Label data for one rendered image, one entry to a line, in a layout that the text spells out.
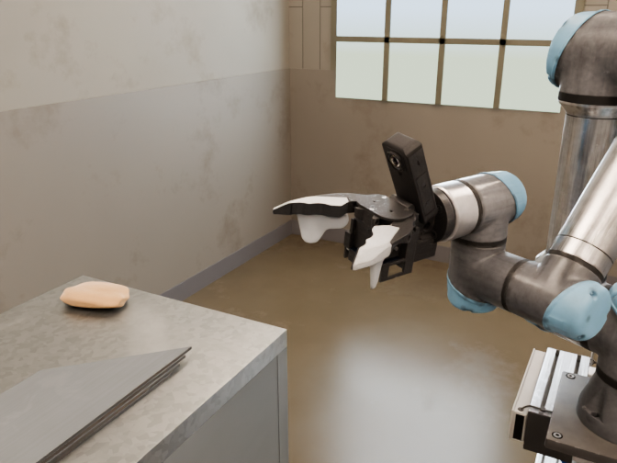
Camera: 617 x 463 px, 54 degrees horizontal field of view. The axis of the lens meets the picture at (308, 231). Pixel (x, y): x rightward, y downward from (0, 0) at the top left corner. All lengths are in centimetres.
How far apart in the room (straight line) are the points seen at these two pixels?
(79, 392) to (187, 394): 18
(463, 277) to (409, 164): 24
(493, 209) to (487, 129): 329
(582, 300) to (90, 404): 77
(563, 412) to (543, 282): 40
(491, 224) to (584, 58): 30
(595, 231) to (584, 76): 28
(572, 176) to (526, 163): 306
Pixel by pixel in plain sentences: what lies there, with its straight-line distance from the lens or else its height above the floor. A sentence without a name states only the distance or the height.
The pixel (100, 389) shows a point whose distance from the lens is 112.
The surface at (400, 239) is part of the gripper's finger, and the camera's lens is 65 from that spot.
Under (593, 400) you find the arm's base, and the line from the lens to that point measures 112.
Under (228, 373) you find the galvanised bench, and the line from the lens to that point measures 116.
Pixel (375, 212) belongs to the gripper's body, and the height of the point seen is 146.
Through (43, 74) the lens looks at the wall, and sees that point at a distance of 295.
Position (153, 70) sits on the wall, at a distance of 343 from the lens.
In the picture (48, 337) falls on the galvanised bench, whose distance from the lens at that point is 137.
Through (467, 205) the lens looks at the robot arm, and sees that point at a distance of 78.
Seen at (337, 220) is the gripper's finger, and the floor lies 144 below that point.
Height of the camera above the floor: 168
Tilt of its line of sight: 20 degrees down
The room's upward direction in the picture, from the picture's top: straight up
